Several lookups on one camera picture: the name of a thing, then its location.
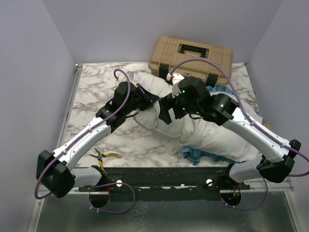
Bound yellow handled pliers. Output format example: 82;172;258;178
88;147;121;176

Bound white pillowcase blue trim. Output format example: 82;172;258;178
173;86;264;166

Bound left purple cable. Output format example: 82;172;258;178
34;69;136;215

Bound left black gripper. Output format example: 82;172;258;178
125;83;159;115

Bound tan plastic toolbox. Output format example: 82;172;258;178
148;36;233;87

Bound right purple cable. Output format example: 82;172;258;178
170;58;309;211

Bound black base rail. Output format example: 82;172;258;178
72;165;260;203

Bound white pillow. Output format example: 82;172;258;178
134;72;184;138

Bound purple cable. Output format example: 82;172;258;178
34;69;136;215
170;58;309;211

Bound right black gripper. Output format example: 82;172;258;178
157;90;200;124

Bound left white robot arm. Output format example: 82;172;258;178
36;82;159;198

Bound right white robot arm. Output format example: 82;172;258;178
159;77;301;189

